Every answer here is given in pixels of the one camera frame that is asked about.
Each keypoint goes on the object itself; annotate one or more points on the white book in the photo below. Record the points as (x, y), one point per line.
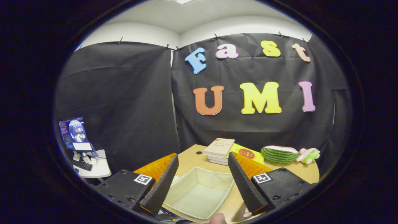
(217, 158)

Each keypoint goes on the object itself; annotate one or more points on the watermelon slice plush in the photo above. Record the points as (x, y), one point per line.
(278, 155)

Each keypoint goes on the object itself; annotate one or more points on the computer screen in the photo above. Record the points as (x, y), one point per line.
(74, 132)

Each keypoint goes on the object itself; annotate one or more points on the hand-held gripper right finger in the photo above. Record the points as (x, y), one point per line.
(244, 186)

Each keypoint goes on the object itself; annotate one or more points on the black backdrop cloth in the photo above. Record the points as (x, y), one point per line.
(124, 93)

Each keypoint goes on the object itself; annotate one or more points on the white side table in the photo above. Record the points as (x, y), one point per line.
(101, 168)

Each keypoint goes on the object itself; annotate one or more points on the pink and green plush toy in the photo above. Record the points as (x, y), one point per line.
(311, 155)

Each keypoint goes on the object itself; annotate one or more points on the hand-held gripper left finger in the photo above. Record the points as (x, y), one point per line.
(160, 186)

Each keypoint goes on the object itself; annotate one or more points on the yellow book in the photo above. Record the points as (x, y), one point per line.
(245, 153)

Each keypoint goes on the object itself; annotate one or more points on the white fabric storage box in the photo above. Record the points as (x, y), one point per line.
(199, 199)

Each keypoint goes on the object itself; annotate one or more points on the beige book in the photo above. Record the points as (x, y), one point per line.
(219, 146)

